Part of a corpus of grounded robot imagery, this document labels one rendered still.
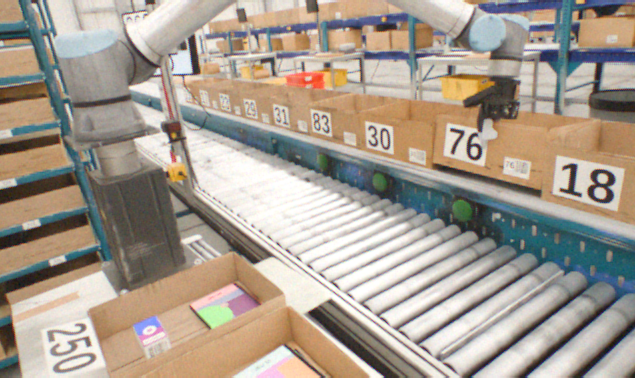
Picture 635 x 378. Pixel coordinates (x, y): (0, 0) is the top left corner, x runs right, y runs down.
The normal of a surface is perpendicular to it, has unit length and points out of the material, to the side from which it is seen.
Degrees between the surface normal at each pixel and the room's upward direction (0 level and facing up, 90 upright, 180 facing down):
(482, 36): 92
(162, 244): 90
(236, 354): 89
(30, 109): 90
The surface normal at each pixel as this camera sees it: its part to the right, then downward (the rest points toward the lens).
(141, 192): 0.60, 0.22
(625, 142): -0.82, 0.29
